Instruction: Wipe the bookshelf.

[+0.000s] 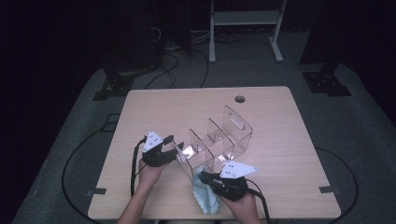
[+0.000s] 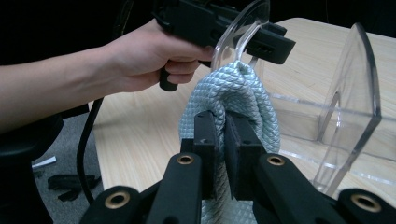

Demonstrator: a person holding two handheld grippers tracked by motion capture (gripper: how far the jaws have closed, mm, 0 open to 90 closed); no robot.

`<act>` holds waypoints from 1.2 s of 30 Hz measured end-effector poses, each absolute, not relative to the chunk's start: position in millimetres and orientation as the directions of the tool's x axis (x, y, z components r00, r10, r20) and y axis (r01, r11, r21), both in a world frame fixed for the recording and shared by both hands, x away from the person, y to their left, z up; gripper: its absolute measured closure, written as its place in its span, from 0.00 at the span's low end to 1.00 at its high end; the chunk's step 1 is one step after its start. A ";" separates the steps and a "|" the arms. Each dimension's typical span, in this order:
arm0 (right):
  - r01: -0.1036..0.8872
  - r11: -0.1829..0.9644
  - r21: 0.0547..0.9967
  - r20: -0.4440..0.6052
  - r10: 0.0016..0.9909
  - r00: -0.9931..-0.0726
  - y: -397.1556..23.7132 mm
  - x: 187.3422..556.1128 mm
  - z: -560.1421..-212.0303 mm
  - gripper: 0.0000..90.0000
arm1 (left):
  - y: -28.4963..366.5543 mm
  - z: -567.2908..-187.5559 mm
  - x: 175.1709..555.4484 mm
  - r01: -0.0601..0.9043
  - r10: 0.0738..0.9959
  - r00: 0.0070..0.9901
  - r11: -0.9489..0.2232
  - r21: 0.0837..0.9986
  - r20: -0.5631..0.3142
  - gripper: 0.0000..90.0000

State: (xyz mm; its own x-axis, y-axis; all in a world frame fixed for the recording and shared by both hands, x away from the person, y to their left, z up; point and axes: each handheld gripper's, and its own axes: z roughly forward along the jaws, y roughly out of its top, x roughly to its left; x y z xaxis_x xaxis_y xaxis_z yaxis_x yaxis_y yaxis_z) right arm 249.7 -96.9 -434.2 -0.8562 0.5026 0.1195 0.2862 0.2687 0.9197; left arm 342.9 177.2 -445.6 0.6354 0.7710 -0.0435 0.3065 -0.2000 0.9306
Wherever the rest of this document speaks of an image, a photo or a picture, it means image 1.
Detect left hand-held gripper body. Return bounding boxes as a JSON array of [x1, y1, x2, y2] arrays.
[[141, 131, 178, 168]]

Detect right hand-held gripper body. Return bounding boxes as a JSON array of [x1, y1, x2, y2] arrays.
[[207, 160, 260, 203]]

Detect light blue cleaning cloth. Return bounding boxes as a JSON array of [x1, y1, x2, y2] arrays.
[[191, 166, 220, 216]]

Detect clear acrylic divider rack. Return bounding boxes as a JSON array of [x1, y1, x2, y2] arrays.
[[171, 105, 254, 180]]

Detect person's left hand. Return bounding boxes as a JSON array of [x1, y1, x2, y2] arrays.
[[136, 158, 171, 193]]

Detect person's right hand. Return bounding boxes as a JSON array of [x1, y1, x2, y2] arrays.
[[219, 192, 262, 221]]

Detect black tape square outline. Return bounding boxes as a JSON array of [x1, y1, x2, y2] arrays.
[[101, 112, 121, 133]]

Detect black tape strip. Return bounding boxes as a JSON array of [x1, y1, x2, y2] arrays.
[[318, 185, 341, 194], [86, 187, 107, 198]]

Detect black metal stand base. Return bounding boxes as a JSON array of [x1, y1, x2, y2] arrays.
[[92, 73, 134, 102], [302, 70, 353, 97]]

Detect dark equipment tower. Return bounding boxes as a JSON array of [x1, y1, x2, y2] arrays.
[[102, 0, 164, 71]]

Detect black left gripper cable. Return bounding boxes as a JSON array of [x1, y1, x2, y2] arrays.
[[130, 135, 149, 198]]

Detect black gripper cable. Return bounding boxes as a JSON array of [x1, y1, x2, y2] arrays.
[[130, 135, 149, 198], [246, 178, 273, 224]]

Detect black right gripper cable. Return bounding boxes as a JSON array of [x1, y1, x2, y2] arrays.
[[246, 178, 273, 224]]

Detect tangled black floor cables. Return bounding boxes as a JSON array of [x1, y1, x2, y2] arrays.
[[143, 50, 180, 90]]

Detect curved black floor cable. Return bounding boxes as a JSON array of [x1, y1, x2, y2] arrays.
[[186, 46, 210, 89]]

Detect long black floor cable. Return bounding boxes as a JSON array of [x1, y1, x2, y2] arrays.
[[61, 127, 106, 224], [314, 147, 360, 224]]

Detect white floor cables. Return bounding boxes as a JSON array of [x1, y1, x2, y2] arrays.
[[190, 29, 213, 45]]

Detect white metal stand frame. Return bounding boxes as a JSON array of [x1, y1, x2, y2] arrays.
[[208, 0, 288, 64]]

